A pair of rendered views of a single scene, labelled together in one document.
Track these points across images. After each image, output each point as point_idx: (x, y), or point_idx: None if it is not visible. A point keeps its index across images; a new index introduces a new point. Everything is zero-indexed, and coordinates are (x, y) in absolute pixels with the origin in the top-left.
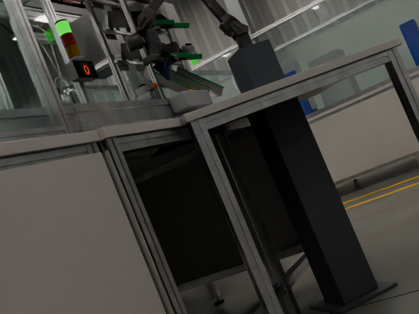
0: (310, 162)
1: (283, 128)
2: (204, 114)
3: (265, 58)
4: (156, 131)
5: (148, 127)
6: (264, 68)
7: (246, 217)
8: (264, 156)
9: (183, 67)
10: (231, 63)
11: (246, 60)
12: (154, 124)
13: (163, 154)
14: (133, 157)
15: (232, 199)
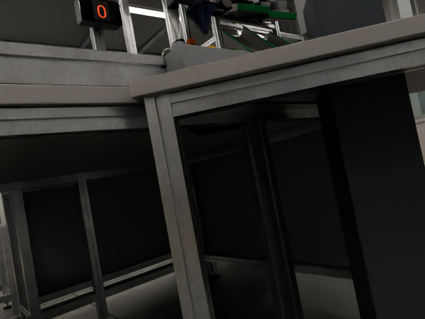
0: (402, 202)
1: (362, 131)
2: (168, 87)
3: (359, 4)
4: (47, 106)
5: (0, 96)
6: (353, 20)
7: (267, 260)
8: (330, 167)
9: (276, 32)
10: (305, 15)
11: (321, 4)
12: (31, 93)
13: (224, 133)
14: (147, 135)
15: (191, 260)
